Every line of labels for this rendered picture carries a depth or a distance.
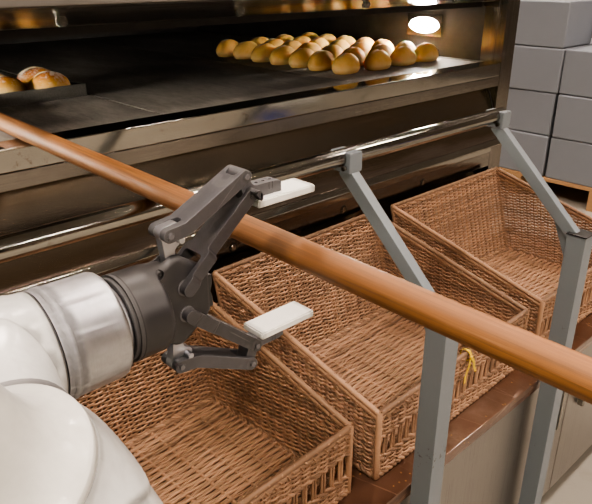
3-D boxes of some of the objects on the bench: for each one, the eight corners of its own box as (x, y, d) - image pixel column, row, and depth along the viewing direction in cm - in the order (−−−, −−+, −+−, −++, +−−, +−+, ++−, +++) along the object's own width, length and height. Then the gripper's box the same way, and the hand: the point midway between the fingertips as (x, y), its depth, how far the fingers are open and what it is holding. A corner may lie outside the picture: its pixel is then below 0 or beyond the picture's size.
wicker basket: (212, 377, 150) (205, 269, 139) (368, 297, 187) (372, 207, 175) (376, 486, 119) (384, 358, 108) (525, 365, 155) (543, 260, 144)
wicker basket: (-69, 516, 112) (-109, 383, 101) (194, 382, 149) (186, 273, 138) (65, 730, 81) (28, 571, 70) (357, 493, 117) (363, 364, 106)
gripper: (68, 161, 49) (278, 120, 63) (106, 425, 60) (280, 340, 73) (117, 183, 44) (333, 133, 58) (150, 467, 55) (328, 368, 68)
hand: (296, 252), depth 65 cm, fingers open, 13 cm apart
